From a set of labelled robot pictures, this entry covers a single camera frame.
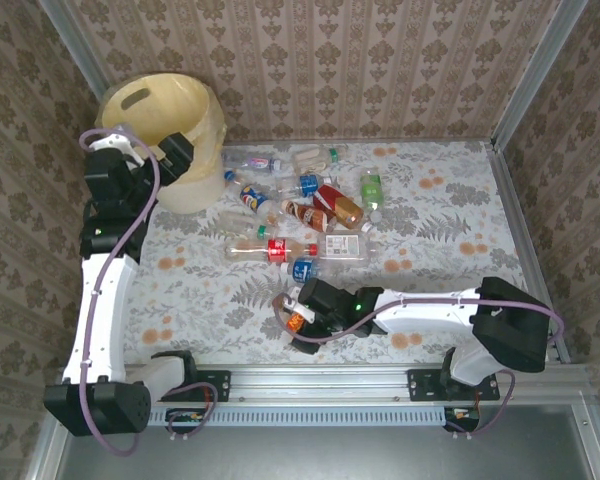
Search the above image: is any clear bottle green label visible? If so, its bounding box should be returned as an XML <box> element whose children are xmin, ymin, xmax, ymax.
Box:
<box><xmin>359</xmin><ymin>169</ymin><xmax>385</xmax><ymax>224</ymax></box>

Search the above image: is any floral patterned tablecloth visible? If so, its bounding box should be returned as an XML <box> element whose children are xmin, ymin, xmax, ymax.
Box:
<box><xmin>87</xmin><ymin>139</ymin><xmax>556</xmax><ymax>366</ymax></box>

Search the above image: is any clear bottle blue label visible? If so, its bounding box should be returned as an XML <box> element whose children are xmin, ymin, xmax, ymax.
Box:
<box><xmin>279</xmin><ymin>257</ymin><xmax>341</xmax><ymax>284</ymax></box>
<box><xmin>277</xmin><ymin>172</ymin><xmax>339</xmax><ymax>199</ymax></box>

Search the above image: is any blue yellow label soda bottle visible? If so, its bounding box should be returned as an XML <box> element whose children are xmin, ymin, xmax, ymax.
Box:
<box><xmin>223</xmin><ymin>169</ymin><xmax>281</xmax><ymax>224</ymax></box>

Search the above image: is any cola bottle red label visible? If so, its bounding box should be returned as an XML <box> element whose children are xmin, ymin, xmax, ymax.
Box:
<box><xmin>224</xmin><ymin>237</ymin><xmax>319</xmax><ymax>264</ymax></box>

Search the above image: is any grey slotted cable duct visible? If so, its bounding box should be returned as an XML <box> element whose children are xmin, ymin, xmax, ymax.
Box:
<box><xmin>147</xmin><ymin>405</ymin><xmax>449</xmax><ymax>428</ymax></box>

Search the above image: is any green-capped bottle cream label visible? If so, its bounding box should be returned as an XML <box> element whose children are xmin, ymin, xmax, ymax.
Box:
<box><xmin>292</xmin><ymin>144</ymin><xmax>349</xmax><ymax>174</ymax></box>

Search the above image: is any clear bottle purple label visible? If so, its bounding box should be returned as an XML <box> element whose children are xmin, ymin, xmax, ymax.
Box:
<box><xmin>222</xmin><ymin>152</ymin><xmax>286</xmax><ymax>174</ymax></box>

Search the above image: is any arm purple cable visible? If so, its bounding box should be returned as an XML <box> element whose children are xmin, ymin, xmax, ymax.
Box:
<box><xmin>78</xmin><ymin>127</ymin><xmax>219</xmax><ymax>457</ymax></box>
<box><xmin>272</xmin><ymin>292</ymin><xmax>566</xmax><ymax>441</ymax></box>

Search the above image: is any cream plastic bin with liner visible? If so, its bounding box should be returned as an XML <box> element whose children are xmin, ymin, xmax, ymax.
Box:
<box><xmin>94</xmin><ymin>73</ymin><xmax>228</xmax><ymax>216</ymax></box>

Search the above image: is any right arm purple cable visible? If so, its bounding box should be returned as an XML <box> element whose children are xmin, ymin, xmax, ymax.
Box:
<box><xmin>272</xmin><ymin>292</ymin><xmax>566</xmax><ymax>441</ymax></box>

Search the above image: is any aluminium side rail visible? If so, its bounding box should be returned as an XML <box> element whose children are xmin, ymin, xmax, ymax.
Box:
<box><xmin>483</xmin><ymin>141</ymin><xmax>574</xmax><ymax>364</ymax></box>

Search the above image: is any amber tea bottle red label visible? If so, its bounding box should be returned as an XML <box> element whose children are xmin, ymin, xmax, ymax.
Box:
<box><xmin>312</xmin><ymin>183</ymin><xmax>366</xmax><ymax>230</ymax></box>

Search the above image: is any clear bottle green cap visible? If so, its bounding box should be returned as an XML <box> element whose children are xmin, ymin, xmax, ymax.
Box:
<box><xmin>219</xmin><ymin>209</ymin><xmax>276</xmax><ymax>240</ymax></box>

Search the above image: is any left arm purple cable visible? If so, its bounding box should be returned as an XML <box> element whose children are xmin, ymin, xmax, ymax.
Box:
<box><xmin>78</xmin><ymin>127</ymin><xmax>219</xmax><ymax>457</ymax></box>

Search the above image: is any square clear bottle white label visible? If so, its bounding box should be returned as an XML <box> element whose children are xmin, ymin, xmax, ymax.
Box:
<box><xmin>319</xmin><ymin>232</ymin><xmax>381</xmax><ymax>261</ymax></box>

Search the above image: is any brown coffee drink bottle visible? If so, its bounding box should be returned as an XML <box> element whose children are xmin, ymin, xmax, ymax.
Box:
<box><xmin>281</xmin><ymin>199</ymin><xmax>337</xmax><ymax>234</ymax></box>

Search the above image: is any aluminium frame post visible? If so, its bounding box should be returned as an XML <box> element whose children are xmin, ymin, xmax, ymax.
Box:
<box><xmin>489</xmin><ymin>0</ymin><xmax>592</xmax><ymax>151</ymax></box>
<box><xmin>37</xmin><ymin>0</ymin><xmax>112</xmax><ymax>104</ymax></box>

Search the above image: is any grey metal panel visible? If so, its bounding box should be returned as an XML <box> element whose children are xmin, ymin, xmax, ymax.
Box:
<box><xmin>54</xmin><ymin>404</ymin><xmax>600</xmax><ymax>480</ymax></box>

